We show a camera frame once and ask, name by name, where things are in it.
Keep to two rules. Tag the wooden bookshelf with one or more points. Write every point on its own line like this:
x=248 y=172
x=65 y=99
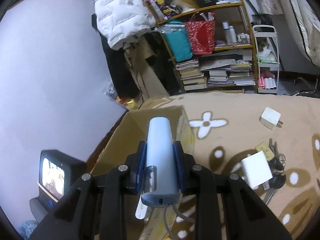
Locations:
x=233 y=35

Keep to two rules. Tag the brown cardboard box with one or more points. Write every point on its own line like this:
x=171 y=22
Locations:
x=132 y=129

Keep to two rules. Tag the gold NFC smart card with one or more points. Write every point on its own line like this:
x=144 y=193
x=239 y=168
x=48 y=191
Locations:
x=269 y=154

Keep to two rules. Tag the snack bag on floor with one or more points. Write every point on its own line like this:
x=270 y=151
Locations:
x=127 y=103

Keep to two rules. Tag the stack of books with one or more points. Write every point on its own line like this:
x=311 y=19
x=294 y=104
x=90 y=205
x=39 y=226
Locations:
x=199 y=74

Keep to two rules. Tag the white square charger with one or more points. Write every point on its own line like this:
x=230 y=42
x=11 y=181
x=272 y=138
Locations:
x=256 y=169
x=270 y=119

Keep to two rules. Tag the white puffer jacket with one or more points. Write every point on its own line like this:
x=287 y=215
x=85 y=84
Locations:
x=123 y=22

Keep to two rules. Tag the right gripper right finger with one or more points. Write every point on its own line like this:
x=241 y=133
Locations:
x=225 y=202

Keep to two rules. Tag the black car key bunch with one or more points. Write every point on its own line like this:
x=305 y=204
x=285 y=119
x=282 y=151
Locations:
x=277 y=166

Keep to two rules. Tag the pink black printed bag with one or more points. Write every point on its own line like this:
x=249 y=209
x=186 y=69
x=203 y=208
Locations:
x=164 y=9

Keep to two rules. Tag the light blue power bank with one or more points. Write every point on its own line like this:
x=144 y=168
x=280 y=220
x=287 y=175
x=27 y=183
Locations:
x=160 y=183

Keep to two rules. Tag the teal bag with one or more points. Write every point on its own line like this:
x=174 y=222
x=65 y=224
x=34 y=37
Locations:
x=177 y=38

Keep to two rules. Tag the white slim power bank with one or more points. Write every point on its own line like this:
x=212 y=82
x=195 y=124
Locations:
x=141 y=210

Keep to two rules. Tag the beige patterned plush blanket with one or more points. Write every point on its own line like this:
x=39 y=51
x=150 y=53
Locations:
x=227 y=129

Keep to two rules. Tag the white rolling cart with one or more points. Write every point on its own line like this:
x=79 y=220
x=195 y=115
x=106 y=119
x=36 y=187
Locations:
x=268 y=59

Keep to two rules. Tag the black hanging coat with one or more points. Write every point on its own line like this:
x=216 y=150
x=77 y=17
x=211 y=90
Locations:
x=120 y=75

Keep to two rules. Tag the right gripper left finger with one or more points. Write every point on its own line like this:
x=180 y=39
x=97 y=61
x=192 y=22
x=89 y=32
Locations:
x=98 y=205

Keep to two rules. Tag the red patterned gift bag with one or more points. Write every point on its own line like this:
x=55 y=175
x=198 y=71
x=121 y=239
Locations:
x=201 y=30

